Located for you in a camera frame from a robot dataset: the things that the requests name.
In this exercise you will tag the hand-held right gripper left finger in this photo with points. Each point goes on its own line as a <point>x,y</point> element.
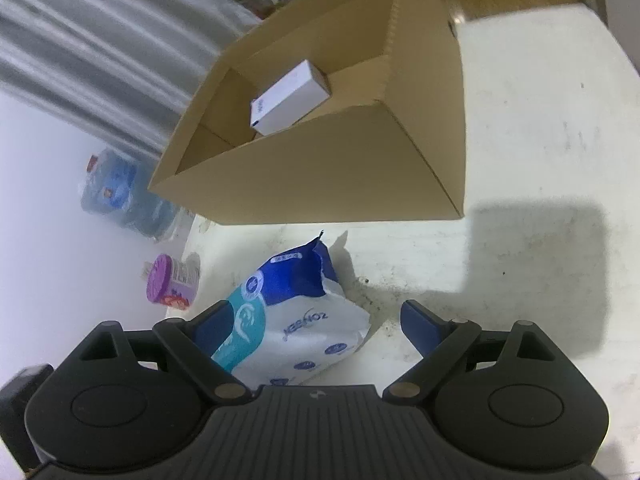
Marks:
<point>210,327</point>

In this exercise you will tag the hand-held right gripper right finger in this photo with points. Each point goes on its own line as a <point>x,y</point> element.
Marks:
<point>420,325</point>

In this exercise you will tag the purple air freshener can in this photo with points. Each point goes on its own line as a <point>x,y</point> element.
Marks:
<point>162,280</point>

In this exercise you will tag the blue wet wipes pack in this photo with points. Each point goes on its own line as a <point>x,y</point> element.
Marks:
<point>300,320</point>

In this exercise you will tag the large cardboard box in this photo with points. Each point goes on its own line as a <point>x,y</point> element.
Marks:
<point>350,170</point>

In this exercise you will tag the white carton box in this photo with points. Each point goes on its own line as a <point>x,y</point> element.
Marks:
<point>290,100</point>

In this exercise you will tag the blue water bottle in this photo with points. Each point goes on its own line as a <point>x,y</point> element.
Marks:
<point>120,190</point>

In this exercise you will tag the white table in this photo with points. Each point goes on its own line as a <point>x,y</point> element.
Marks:
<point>540,135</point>

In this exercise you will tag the grey curtain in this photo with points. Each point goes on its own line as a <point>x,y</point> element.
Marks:
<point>100,50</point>

